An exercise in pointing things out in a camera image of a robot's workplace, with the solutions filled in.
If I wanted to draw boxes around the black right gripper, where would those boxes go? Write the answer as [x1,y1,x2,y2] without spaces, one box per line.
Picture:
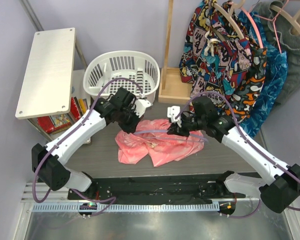
[167,114,206,137]

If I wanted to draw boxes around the lilac plastic hanger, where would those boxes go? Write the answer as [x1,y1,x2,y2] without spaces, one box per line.
[133,130,209,145]

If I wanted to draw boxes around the pink patterned shorts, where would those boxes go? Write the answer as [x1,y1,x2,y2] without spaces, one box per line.
[115,119,205,167]

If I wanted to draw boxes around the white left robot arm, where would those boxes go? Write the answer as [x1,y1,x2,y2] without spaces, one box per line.
[31,87,152,200]

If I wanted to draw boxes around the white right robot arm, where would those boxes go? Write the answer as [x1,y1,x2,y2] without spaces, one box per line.
[167,96,300,214]

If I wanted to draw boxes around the black orange camo shorts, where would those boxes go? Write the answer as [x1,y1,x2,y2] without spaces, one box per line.
[221,1,268,121]

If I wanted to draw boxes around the comic print shorts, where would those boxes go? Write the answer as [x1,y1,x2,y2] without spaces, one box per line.
[179,0,252,111]

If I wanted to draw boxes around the blue patterned shorts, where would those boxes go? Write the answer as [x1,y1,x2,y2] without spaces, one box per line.
[240,11,288,138]

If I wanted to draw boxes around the pink plastic hanger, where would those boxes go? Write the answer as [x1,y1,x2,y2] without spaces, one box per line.
[240,7,264,49]

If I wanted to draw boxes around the beige wooden hanger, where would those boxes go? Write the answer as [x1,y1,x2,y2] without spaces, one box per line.
[270,0,300,36]
[211,0,246,40]

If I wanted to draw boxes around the grey green shorts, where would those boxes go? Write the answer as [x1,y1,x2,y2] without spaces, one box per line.
[251,1,300,107]

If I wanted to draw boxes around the beige wooden hanger far right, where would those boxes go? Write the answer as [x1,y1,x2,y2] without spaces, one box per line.
[270,0,300,36]

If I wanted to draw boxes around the white plastic laundry basket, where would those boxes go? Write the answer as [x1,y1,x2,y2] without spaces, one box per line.
[83,50,161,103]

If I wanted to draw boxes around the wooden clothes rack stand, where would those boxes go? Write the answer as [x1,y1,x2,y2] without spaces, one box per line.
[158,0,191,105]

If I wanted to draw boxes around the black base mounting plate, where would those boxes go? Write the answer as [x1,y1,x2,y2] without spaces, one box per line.
[82,174,246,205]

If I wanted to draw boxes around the white side shelf table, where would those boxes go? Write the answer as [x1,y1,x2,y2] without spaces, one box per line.
[15,27,91,141]

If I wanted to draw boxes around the red book stack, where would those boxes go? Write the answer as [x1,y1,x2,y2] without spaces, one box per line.
[37,97,89,134]

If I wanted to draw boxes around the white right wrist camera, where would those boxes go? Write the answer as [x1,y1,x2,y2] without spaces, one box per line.
[167,105,182,127]

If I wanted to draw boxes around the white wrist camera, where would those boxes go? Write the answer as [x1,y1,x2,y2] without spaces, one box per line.
[134,93,153,118]
[167,105,182,127]

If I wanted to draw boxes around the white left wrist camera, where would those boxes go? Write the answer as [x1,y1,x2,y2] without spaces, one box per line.
[134,93,153,118]

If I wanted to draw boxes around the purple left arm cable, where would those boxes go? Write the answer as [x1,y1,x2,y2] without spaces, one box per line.
[31,77,145,218]

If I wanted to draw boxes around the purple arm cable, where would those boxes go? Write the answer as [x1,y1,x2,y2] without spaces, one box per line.
[173,90,300,219]
[31,77,145,218]

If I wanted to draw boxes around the slotted white cable duct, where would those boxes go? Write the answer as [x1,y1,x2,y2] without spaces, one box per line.
[32,202,220,213]

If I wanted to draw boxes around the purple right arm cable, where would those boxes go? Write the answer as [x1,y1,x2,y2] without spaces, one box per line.
[173,90,300,219]

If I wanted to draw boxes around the thin pink wire hanger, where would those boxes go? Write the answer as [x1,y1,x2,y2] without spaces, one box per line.
[252,0,287,53]

